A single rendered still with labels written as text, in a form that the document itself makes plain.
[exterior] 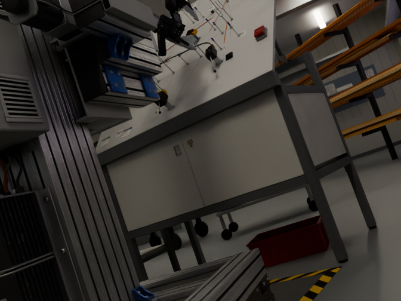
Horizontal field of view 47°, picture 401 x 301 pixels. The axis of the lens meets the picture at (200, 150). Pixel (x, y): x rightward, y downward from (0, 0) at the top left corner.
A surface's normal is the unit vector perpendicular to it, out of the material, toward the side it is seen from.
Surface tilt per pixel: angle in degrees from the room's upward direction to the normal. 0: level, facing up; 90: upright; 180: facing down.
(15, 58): 90
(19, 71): 90
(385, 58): 90
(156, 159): 90
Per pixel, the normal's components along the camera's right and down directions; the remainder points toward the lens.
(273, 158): -0.54, 0.11
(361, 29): -0.35, 0.04
